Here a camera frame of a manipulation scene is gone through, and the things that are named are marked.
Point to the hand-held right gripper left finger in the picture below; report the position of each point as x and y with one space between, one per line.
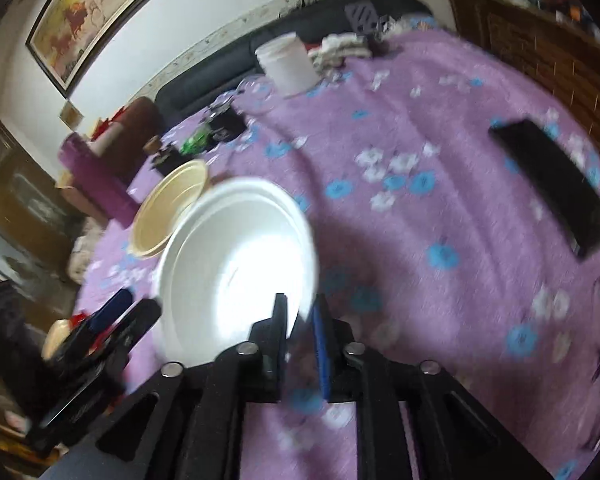
280 325

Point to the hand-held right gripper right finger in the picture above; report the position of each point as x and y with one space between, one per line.
322 350

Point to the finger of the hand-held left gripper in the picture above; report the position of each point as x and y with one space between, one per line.
107 310
135 322

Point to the white foam bowl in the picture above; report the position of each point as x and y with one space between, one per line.
235 265

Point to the small cream plastic bowl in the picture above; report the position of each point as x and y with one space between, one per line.
56 340

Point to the large cream plastic bowl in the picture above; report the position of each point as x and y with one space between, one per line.
165 210

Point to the wooden glass-panel doors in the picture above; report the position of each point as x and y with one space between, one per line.
25 210

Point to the purple thermos bottle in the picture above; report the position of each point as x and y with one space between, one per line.
97 180

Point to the purple floral tablecloth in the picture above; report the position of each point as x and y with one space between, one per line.
420 210

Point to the green circuit board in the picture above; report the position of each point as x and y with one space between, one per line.
195 142

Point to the brown armchair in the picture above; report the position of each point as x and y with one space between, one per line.
132 122

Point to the clear glass cup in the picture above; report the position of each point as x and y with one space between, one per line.
256 91

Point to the white plastic cup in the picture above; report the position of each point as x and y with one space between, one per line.
287 62

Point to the white folded cloth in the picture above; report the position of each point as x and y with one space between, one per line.
342 50

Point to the black phone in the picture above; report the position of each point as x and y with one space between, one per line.
555 185

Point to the black leather sofa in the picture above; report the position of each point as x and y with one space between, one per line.
280 25

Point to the framed painting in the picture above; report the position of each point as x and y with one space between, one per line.
95 10

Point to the grey slotted object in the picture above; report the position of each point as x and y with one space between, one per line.
362 17

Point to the wooden cabinet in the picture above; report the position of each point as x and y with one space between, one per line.
545 50

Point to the yellow wall notice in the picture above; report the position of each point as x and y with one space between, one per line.
71 114

